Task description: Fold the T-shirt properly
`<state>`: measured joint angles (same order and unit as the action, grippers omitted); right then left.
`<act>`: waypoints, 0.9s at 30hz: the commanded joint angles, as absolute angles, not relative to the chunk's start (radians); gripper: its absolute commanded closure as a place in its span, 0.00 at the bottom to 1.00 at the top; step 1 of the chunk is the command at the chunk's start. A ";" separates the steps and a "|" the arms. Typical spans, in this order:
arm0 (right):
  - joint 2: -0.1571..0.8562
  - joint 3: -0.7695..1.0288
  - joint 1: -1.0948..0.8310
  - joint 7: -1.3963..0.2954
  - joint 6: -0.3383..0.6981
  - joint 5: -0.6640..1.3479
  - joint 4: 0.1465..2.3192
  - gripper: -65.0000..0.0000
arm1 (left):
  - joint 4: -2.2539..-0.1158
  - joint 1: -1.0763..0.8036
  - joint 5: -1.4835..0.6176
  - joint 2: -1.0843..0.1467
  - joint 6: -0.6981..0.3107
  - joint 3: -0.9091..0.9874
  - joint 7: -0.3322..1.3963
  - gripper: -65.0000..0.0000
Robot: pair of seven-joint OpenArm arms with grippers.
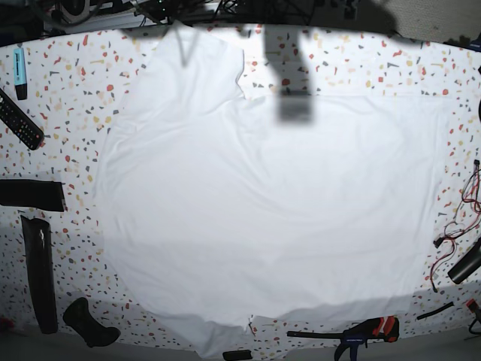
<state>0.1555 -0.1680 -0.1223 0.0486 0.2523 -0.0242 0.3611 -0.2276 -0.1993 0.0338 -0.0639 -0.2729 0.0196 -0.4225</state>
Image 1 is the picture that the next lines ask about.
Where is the red black wire bundle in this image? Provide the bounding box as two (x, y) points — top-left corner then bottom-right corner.
(430, 159), (481, 294)

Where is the black tape strip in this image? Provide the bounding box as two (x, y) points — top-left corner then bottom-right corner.
(1, 179), (65, 212)

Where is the black TV remote control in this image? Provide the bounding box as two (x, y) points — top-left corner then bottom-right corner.
(0, 90), (44, 150)

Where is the white T-shirt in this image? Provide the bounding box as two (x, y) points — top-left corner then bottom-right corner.
(95, 23), (449, 357)

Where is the long black tube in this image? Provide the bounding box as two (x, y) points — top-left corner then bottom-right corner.
(20, 216), (58, 335)

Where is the black cylinder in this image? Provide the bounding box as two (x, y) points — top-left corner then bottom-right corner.
(448, 238), (481, 284)

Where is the black orange bar clamp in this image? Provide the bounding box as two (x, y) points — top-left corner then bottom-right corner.
(286, 316), (400, 361)

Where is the short black rod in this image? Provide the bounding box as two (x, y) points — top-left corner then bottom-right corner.
(416, 302), (454, 320)

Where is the small black rectangular device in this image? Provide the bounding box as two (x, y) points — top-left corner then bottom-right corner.
(222, 350), (253, 361)

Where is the small red black connector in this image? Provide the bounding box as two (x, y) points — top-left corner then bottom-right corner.
(466, 299), (475, 309)

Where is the blue highlighter marker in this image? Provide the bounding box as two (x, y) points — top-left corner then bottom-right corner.
(14, 47), (28, 101)

